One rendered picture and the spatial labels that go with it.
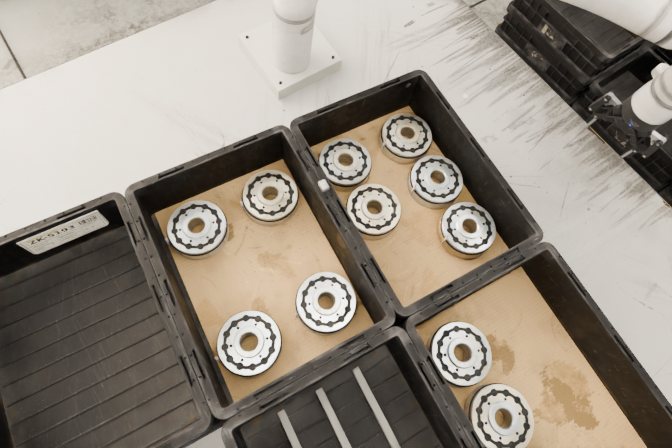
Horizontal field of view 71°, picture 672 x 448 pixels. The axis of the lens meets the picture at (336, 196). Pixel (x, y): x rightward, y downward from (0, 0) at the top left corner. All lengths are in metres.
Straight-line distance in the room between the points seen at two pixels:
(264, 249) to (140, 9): 1.75
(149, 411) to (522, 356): 0.62
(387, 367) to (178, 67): 0.85
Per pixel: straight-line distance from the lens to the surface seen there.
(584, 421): 0.95
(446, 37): 1.37
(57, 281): 0.94
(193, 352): 0.75
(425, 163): 0.93
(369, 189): 0.89
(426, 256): 0.89
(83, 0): 2.56
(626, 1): 0.83
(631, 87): 2.02
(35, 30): 2.51
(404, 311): 0.75
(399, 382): 0.84
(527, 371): 0.91
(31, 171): 1.21
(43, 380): 0.91
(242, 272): 0.85
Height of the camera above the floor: 1.65
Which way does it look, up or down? 65 degrees down
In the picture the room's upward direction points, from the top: 12 degrees clockwise
